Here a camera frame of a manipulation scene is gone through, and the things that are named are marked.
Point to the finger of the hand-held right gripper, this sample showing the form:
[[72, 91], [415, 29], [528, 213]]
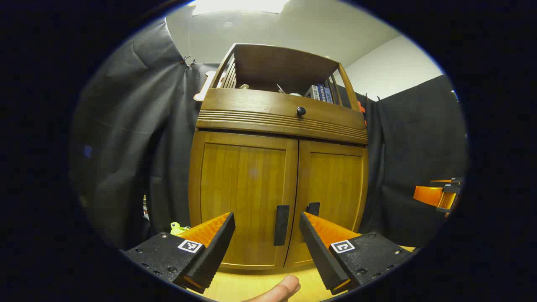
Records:
[[428, 195]]

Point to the wooden shoe cabinet door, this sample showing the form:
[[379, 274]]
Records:
[[243, 180], [335, 184]]

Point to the black backdrop cloth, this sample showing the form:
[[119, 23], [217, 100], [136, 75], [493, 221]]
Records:
[[126, 147], [411, 138]]

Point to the ceiling light panel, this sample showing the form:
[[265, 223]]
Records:
[[239, 6]]

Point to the light wooden board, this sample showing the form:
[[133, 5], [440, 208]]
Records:
[[205, 88]]

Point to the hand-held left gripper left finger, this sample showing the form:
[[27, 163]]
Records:
[[214, 251]]

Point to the wooden double-door shoe cabinet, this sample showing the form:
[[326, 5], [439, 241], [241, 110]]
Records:
[[268, 63]]

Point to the black round drawer knob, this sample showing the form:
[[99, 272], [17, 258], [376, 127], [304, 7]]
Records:
[[301, 111]]

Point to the row of blue white books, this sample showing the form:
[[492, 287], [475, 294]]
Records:
[[321, 93]]

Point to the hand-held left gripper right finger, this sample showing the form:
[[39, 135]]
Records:
[[319, 251]]

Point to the metal cloth clips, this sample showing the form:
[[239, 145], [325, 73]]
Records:
[[188, 62]]

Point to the wooden cabinet drawer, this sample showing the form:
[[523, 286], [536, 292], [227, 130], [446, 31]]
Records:
[[251, 105]]

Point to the green frog plush toy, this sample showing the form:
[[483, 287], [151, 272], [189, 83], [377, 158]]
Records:
[[178, 228]]

